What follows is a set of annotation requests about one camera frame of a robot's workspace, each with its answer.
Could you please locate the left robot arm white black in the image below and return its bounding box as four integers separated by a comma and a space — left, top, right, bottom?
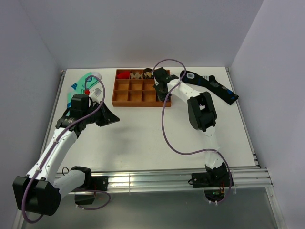
12, 94, 120, 223

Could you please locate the mint green patterned sock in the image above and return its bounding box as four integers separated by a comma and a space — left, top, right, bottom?
66, 72, 102, 108

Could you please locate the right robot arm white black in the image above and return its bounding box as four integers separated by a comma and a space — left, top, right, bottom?
152, 68, 234, 188

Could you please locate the red rolled sock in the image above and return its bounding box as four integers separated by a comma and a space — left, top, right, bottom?
116, 71, 130, 80

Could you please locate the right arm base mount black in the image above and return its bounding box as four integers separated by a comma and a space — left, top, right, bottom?
188, 163, 234, 204

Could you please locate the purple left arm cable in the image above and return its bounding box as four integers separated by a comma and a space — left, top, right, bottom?
21, 75, 112, 224

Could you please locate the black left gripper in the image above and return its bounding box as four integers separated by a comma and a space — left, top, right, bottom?
83, 101, 120, 127

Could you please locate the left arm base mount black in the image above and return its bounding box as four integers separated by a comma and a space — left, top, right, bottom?
73, 176, 111, 210

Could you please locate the brown wooden compartment tray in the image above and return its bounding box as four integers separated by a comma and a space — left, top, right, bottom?
112, 69, 163, 107

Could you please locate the aluminium table frame rail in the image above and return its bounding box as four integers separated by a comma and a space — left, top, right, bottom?
43, 68, 286, 229

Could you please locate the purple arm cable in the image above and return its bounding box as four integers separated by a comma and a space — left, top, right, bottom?
21, 75, 112, 224
152, 59, 233, 206

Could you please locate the dark brown argyle rolled sock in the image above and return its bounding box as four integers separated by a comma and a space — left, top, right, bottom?
142, 68, 153, 79

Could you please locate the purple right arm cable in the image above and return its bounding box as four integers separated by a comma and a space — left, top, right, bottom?
152, 59, 233, 206

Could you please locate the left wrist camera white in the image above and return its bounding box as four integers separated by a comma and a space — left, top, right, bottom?
84, 88, 102, 102

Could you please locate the black blue patterned sock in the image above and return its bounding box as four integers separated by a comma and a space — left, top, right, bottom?
180, 71, 239, 105

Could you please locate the beige argyle rolled sock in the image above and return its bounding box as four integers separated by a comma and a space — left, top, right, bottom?
130, 69, 143, 80

